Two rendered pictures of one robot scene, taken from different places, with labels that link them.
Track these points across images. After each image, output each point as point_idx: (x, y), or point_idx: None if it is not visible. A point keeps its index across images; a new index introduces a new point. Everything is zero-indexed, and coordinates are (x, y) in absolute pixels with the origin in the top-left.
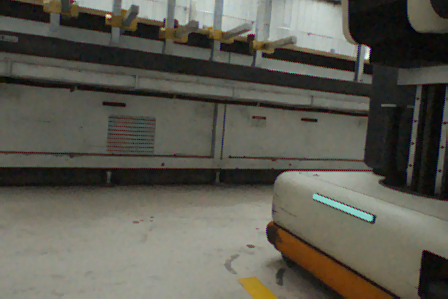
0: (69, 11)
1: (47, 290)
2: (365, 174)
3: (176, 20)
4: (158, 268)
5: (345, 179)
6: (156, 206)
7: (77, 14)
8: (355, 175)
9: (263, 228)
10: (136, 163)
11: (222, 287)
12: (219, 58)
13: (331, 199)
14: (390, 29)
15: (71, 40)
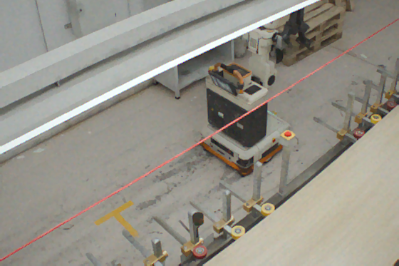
0: (398, 81)
1: (323, 118)
2: None
3: (386, 103)
4: (311, 130)
5: (270, 123)
6: None
7: (398, 84)
8: (268, 130)
9: (299, 164)
10: None
11: (293, 130)
12: (357, 126)
13: (271, 113)
14: None
15: (395, 93)
